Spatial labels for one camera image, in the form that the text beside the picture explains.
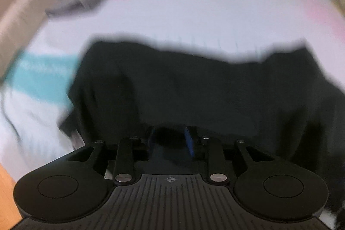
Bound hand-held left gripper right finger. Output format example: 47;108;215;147
184;126;274;185

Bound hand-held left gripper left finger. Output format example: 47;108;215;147
66;126;157;184

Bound black pants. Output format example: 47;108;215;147
58;40;345;218

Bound printed pastel blanket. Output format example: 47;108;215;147
0;0;345;230

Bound wooden bed frame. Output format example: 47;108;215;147
0;0;108;82

